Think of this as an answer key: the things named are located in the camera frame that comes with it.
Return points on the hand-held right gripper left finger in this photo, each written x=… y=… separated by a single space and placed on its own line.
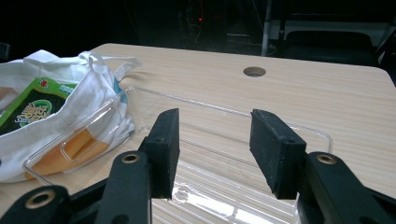
x=163 y=149

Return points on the white cloth tote bag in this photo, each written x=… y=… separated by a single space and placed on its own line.
x=93 y=102

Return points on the white metal table leg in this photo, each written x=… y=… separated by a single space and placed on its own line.
x=266 y=28

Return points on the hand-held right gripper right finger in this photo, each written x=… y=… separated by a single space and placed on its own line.
x=274 y=149

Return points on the clear plastic tray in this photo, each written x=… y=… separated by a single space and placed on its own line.
x=218 y=174

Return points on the black folding chair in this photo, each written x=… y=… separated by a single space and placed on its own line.
x=327 y=43

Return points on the green snack packet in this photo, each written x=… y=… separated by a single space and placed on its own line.
x=34 y=105

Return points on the dark equipment with red light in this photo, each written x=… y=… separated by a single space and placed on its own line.
x=199 y=21

